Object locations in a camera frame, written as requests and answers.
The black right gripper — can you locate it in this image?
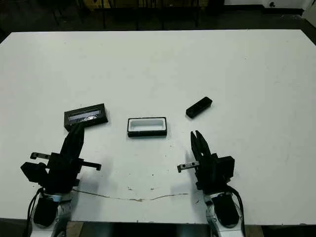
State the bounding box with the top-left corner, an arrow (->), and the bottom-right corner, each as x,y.
177,130 -> 227,196

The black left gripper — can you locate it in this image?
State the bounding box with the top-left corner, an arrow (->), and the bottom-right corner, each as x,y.
30,123 -> 102,194

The black box lid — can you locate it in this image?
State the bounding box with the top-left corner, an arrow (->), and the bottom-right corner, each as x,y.
64,103 -> 109,131

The black bar-shaped camera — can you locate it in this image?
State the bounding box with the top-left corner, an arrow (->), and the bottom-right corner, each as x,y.
185,96 -> 213,119

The black box base white insert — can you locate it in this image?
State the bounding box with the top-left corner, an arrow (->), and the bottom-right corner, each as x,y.
127,116 -> 169,138

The grey robot lower body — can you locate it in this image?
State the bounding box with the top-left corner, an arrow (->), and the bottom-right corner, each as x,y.
85,223 -> 205,237

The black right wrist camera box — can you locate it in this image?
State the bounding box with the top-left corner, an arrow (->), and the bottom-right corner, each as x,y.
216,156 -> 235,185

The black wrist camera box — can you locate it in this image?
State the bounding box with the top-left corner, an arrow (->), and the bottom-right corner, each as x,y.
216,156 -> 235,185
20,161 -> 50,185

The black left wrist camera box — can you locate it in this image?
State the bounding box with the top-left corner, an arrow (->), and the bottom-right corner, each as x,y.
20,161 -> 50,185

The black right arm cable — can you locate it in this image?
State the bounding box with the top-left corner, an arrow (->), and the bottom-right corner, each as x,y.
228,186 -> 246,237

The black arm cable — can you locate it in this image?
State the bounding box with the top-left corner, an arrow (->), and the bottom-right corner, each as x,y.
228,186 -> 246,237
26,187 -> 42,237

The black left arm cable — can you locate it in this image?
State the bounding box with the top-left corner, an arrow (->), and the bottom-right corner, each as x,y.
26,187 -> 42,237

